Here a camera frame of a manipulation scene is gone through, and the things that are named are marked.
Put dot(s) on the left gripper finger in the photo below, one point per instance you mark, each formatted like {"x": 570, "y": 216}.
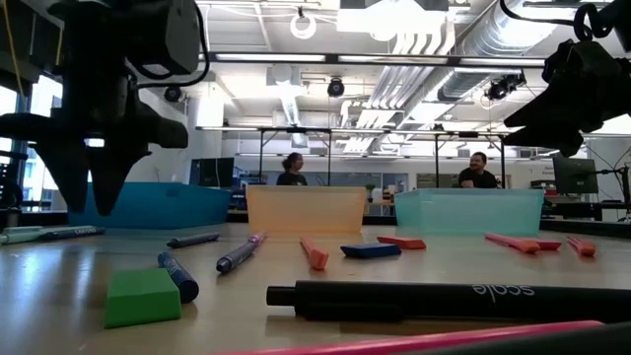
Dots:
{"x": 66, "y": 167}
{"x": 113, "y": 172}

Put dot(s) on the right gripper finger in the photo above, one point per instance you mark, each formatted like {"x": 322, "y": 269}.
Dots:
{"x": 552, "y": 113}
{"x": 562, "y": 138}

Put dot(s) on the light teal pen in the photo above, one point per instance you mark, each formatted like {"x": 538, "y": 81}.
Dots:
{"x": 49, "y": 234}

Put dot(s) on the dark blue crayon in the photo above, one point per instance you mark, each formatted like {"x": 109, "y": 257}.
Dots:
{"x": 192, "y": 240}
{"x": 180, "y": 278}

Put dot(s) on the pink pencil orange cap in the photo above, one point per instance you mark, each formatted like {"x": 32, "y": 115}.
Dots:
{"x": 315, "y": 256}
{"x": 584, "y": 247}
{"x": 512, "y": 243}
{"x": 394, "y": 342}

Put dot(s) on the green eraser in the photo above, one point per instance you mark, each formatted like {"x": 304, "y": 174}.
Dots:
{"x": 140, "y": 301}

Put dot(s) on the purple pen pink end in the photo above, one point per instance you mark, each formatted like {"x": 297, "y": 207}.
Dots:
{"x": 239, "y": 255}

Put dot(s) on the orange eraser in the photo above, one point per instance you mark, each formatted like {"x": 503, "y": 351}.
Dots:
{"x": 404, "y": 243}

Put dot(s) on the black pen scale print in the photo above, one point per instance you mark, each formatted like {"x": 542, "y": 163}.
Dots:
{"x": 443, "y": 298}

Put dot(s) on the blue eraser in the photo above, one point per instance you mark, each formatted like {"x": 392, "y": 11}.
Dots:
{"x": 370, "y": 250}

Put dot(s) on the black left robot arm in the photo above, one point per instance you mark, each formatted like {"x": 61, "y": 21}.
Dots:
{"x": 89, "y": 39}

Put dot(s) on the black computer monitor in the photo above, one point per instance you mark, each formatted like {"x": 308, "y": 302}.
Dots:
{"x": 574, "y": 175}
{"x": 212, "y": 172}

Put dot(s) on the large window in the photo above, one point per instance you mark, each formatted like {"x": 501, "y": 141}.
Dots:
{"x": 44, "y": 96}

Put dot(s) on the black chair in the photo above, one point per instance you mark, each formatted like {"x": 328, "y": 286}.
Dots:
{"x": 7, "y": 192}

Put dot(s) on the blue plastic bin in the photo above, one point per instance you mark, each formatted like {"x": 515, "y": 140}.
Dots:
{"x": 172, "y": 204}

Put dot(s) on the black background desk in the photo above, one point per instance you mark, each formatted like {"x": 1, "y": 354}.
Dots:
{"x": 581, "y": 209}

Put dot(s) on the person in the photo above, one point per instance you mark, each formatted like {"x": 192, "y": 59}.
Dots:
{"x": 478, "y": 180}
{"x": 292, "y": 178}

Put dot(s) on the black overhead light bar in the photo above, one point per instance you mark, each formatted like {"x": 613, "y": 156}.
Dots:
{"x": 453, "y": 61}

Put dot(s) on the teal translucent plastic bin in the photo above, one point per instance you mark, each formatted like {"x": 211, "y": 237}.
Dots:
{"x": 468, "y": 212}

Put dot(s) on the white ceiling light panel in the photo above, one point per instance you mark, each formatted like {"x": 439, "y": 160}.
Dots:
{"x": 394, "y": 20}

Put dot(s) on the orange translucent plastic bin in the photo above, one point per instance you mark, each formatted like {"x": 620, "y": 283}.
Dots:
{"x": 305, "y": 209}

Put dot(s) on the small background plant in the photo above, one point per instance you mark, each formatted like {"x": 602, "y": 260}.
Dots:
{"x": 370, "y": 187}

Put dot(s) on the black hanging camera rig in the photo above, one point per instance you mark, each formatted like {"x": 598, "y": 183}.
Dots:
{"x": 503, "y": 88}

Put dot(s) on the black hanging camera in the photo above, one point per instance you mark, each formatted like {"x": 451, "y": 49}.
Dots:
{"x": 336, "y": 87}
{"x": 172, "y": 93}

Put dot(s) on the silver ventilation duct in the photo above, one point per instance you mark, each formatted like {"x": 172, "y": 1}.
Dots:
{"x": 498, "y": 34}

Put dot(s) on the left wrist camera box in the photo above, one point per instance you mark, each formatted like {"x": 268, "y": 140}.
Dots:
{"x": 167, "y": 34}

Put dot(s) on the black background rig frame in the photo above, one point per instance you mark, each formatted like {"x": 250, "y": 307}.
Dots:
{"x": 437, "y": 163}
{"x": 329, "y": 158}

